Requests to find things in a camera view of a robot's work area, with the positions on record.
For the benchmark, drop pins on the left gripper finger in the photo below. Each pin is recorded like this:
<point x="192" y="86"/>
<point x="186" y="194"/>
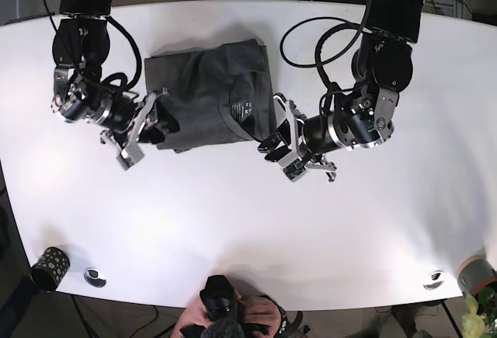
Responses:
<point x="277" y="154"/>
<point x="278" y="142"/>

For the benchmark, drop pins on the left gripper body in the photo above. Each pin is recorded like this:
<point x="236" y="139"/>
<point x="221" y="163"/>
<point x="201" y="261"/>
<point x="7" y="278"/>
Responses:
<point x="353" y="121"/>

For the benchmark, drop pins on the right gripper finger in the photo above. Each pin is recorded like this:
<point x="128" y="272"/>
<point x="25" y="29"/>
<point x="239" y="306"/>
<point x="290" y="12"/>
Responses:
<point x="166" y="122"/>
<point x="151" y="136"/>

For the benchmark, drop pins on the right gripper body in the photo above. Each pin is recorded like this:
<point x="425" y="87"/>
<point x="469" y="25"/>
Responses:
<point x="111" y="108"/>

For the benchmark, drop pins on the dark grey T-shirt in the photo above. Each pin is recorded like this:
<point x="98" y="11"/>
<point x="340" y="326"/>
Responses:
<point x="219" y="96"/>

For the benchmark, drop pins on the black camera with lens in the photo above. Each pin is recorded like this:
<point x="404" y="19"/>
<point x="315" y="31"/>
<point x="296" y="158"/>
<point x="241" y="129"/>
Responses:
<point x="221" y="302"/>

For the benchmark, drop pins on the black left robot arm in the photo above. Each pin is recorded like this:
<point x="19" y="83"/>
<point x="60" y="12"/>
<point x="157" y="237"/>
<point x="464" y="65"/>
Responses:
<point x="386" y="34"/>

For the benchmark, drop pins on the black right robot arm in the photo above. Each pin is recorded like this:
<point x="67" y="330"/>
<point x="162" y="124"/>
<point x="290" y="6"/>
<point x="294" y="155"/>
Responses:
<point x="80" y="48"/>

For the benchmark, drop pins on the photographer right hand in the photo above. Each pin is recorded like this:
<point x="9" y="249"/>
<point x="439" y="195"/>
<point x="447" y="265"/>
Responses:
<point x="261" y="312"/>

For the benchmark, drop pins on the photographer left hand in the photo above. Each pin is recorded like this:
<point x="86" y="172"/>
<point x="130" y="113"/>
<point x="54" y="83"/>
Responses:
<point x="194" y="314"/>

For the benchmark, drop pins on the black cup with gold spots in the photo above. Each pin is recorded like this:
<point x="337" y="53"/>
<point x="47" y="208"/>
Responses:
<point x="49" y="270"/>

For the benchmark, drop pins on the furry grey microphone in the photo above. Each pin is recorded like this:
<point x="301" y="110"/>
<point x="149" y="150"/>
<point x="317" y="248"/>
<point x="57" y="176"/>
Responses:
<point x="223" y="328"/>

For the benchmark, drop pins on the grey plant pot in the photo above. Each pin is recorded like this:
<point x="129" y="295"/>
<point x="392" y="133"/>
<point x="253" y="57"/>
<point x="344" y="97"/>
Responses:
<point x="474" y="274"/>

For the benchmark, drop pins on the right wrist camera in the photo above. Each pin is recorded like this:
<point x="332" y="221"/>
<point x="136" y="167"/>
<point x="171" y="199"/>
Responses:
<point x="129" y="156"/>

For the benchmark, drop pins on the left table cable grommet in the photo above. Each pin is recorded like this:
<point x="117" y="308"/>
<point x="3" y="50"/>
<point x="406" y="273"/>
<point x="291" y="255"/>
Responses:
<point x="94" y="277"/>

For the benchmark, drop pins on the table cable grommet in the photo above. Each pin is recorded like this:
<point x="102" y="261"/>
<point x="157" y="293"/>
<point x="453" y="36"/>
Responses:
<point x="434" y="280"/>
<point x="94" y="277"/>

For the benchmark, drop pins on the right table cable grommet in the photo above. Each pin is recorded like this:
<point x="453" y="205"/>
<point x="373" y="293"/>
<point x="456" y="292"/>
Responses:
<point x="434" y="280"/>

